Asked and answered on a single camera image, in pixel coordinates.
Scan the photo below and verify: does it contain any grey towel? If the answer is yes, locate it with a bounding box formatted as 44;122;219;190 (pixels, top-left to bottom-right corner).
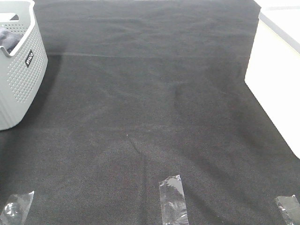
0;27;22;53

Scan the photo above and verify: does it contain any black table cloth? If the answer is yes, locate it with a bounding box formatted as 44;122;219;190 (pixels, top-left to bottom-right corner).
0;0;300;225

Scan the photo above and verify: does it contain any middle clear tape strip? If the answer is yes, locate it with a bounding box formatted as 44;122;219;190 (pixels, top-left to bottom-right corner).
159;175;189;225

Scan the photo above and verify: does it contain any clear tape strip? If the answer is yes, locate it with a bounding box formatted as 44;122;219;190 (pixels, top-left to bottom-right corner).
275;195;300;225
0;191;35;225
159;175;189;225

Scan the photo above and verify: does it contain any cream storage box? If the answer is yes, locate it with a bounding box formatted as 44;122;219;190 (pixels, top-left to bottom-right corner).
245;0;300;157

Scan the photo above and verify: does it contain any grey perforated laundry basket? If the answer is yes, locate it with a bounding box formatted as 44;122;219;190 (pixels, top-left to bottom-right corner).
0;0;48;130

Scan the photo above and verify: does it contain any right clear tape strip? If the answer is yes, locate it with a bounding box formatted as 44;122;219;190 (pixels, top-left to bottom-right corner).
275;195;300;225

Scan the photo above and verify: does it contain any left clear tape strip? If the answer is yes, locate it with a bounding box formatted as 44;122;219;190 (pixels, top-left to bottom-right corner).
0;191;35;225

